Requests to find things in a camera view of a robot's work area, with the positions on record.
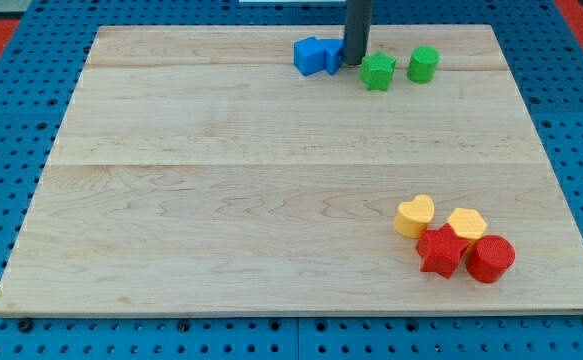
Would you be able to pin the blue cube block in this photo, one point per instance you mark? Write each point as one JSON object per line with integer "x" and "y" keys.
{"x": 309, "y": 56}

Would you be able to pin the light wooden board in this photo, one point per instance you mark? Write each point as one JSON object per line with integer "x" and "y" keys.
{"x": 197, "y": 173}

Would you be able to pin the yellow heart block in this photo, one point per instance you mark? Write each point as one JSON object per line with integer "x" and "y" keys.
{"x": 413, "y": 217}

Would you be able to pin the green star block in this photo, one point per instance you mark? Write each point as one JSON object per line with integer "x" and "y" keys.
{"x": 377, "y": 71}

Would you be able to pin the blue angular block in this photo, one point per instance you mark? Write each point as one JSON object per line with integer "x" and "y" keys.
{"x": 332, "y": 54}

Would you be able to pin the red star block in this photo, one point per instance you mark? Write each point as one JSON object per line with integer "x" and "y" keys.
{"x": 441, "y": 250}

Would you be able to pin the green cylinder block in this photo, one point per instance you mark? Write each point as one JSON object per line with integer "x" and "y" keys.
{"x": 423, "y": 64}

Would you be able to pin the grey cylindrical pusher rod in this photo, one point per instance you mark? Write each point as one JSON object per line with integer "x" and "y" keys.
{"x": 357, "y": 24}

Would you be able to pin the yellow hexagon block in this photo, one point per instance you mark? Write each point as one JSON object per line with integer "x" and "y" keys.
{"x": 467, "y": 223}

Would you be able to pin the red cylinder block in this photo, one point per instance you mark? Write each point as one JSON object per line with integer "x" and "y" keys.
{"x": 491, "y": 257}

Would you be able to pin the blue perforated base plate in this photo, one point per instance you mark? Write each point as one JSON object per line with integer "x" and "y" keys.
{"x": 39, "y": 69}

